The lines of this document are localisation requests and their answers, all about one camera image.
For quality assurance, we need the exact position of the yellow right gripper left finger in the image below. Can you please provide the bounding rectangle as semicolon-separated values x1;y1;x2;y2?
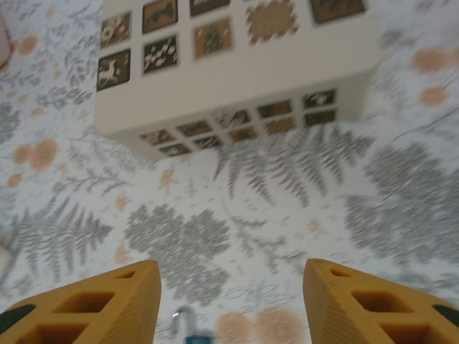
0;260;163;344

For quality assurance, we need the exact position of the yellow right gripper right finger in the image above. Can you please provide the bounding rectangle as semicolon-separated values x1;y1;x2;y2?
303;258;459;344

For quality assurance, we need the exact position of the cream box with brown tiles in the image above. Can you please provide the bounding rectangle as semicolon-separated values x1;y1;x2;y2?
93;0;382;159

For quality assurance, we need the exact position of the floral tablecloth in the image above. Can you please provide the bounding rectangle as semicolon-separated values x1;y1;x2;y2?
0;0;459;344

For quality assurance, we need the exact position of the white tissue box holder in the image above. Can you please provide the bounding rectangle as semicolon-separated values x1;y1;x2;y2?
0;16;14;71

